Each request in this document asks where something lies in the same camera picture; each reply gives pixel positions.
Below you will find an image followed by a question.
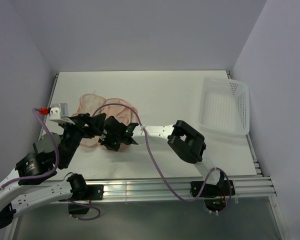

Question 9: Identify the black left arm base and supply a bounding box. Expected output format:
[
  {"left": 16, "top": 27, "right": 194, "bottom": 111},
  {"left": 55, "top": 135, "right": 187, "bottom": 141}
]
[{"left": 68, "top": 184, "right": 104, "bottom": 217}]

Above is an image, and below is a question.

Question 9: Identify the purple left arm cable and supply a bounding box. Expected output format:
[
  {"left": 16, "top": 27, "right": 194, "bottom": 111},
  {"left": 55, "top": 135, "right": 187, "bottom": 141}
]
[{"left": 0, "top": 107, "right": 101, "bottom": 221}]

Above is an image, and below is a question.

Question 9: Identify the white perforated plastic basket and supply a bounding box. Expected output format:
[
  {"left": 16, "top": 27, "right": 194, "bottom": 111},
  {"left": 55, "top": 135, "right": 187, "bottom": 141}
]
[{"left": 198, "top": 77, "right": 250, "bottom": 137}]

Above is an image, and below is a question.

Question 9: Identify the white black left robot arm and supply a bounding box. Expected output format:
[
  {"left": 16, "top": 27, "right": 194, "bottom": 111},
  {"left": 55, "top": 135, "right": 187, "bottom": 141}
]
[{"left": 0, "top": 109, "right": 106, "bottom": 230}]

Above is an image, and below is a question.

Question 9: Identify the pink mesh laundry bag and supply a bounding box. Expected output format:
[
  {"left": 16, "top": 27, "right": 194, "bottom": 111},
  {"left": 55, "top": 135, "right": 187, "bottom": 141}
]
[{"left": 72, "top": 93, "right": 138, "bottom": 150}]

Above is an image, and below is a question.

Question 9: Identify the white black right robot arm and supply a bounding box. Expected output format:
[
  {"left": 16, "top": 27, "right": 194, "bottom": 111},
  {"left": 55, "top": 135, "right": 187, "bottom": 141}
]
[{"left": 98, "top": 116, "right": 224, "bottom": 195}]

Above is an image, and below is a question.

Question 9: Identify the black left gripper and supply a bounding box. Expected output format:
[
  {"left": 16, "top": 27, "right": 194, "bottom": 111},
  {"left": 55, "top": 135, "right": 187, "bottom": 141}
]
[{"left": 60, "top": 112, "right": 107, "bottom": 167}]

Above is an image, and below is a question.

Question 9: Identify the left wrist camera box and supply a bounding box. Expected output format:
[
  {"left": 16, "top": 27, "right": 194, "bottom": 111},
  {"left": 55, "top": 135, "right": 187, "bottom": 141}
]
[{"left": 39, "top": 103, "right": 74, "bottom": 124}]

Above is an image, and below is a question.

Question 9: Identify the aluminium frame rail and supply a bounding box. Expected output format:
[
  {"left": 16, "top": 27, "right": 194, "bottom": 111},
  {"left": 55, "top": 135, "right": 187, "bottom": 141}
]
[{"left": 14, "top": 176, "right": 277, "bottom": 204}]

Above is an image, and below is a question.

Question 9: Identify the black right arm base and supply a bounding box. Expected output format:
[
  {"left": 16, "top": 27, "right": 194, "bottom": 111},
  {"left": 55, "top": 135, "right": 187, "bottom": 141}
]
[{"left": 200, "top": 180, "right": 236, "bottom": 214}]

